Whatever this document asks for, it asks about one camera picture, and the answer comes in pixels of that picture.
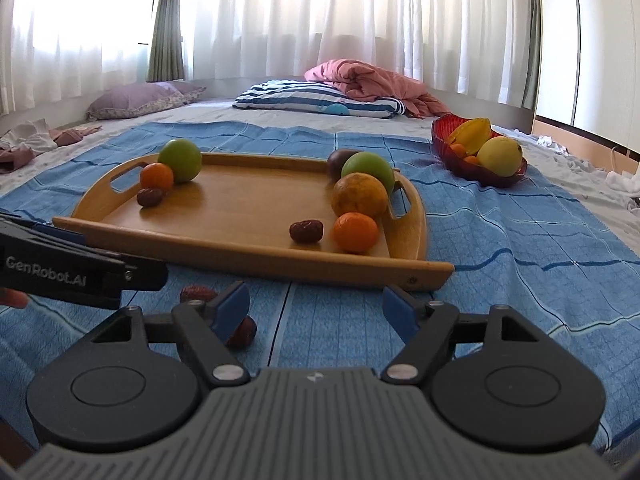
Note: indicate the yellowish orange fruit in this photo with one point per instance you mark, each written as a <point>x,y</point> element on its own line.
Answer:
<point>361,193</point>

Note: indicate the person's hand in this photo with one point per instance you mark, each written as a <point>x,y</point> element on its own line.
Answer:
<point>13,299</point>

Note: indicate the red jujube date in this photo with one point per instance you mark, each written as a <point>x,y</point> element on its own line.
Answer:
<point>197,293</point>
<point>150,197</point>
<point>243,336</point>
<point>306,231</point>

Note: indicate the blue plaid blanket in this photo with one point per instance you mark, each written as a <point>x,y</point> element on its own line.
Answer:
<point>534,247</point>

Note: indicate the pink crumpled quilt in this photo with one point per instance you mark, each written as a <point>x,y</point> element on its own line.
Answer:
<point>365,82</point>

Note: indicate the green curtain left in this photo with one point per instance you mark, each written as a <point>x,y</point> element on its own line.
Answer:
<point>165,56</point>

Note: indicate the dark purple plum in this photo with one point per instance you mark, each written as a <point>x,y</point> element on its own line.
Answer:
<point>336,162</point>

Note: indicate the orange tangerine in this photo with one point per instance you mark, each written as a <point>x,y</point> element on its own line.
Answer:
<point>157,175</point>
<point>355,232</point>

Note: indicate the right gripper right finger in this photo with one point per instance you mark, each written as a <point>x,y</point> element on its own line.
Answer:
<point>430,331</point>

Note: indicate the green curtain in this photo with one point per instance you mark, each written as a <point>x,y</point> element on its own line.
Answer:
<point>531,89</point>
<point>165,56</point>

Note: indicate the green curtain right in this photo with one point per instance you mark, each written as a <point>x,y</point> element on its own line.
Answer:
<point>531,89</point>

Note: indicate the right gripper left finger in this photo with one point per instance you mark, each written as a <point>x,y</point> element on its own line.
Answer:
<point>200,332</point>

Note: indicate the white clothes at right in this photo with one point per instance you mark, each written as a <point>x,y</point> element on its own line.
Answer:
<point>624,183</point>

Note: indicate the red glass fruit bowl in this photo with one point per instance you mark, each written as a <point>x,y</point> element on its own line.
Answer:
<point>467,167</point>

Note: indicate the pink clothes pile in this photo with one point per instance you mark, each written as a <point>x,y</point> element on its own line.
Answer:
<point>21,144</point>

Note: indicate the blue striped pillow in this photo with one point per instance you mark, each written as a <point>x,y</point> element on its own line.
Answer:
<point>314,97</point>

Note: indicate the wooden serving tray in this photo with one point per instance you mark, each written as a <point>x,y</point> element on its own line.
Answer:
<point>234,218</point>

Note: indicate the purple pillow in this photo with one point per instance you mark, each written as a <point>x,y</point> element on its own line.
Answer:
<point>136,100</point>

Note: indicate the white sheer curtain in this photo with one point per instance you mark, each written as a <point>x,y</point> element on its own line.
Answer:
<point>54,50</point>

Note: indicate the yellow pear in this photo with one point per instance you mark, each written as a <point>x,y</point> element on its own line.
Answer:
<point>501,155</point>

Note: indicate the green apple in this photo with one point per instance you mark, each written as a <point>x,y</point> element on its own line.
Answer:
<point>183,157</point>
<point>372,164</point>

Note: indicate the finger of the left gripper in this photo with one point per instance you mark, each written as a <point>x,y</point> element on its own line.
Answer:
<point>141,273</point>
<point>44,228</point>

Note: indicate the yellow starfruit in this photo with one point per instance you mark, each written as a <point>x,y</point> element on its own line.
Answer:
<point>473,134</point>

